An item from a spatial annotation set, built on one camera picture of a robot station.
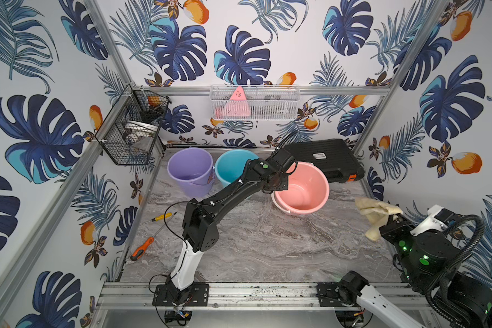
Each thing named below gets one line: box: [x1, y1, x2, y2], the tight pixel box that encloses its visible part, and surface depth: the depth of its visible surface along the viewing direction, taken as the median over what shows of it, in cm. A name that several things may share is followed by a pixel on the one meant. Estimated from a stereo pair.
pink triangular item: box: [221, 86, 251, 117], surface depth 92 cm
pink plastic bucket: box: [270, 161, 331, 216], surface depth 83 cm
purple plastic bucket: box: [167, 147, 216, 198], surface depth 95 cm
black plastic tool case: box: [282, 138, 365, 184], surface depth 112 cm
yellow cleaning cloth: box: [354, 197, 404, 242], surface depth 60 cm
